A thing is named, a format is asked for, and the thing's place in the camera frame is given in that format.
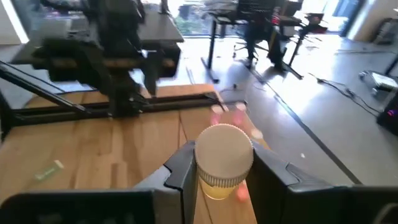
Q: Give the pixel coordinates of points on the silver floor device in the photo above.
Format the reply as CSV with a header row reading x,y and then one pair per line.
x,y
381,82

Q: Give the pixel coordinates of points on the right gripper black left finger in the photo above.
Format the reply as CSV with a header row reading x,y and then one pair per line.
x,y
177,186

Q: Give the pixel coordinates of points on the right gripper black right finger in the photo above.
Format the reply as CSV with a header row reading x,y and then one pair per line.
x,y
273,193

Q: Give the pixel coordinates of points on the black office chair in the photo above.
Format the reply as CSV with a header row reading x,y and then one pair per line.
x,y
258,28

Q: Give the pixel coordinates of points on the black box pink light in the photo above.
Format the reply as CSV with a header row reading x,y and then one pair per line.
x,y
390,121

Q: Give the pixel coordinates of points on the black frame desk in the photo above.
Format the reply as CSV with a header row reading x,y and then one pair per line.
x,y
212,46

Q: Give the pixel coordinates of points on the dark top desk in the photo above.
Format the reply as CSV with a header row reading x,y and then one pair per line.
x,y
158,28

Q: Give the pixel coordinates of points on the yellow pill bottle white cap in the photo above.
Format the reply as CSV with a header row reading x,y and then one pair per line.
x,y
224,152
46,172

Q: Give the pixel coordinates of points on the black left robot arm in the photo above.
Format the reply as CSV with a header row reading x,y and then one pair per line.
x,y
121,62

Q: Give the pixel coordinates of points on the red pill bottle white cap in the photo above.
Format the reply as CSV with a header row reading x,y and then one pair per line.
x,y
242,193

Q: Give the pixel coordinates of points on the black diagonal frame strut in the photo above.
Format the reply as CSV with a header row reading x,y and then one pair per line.
x,y
40,90

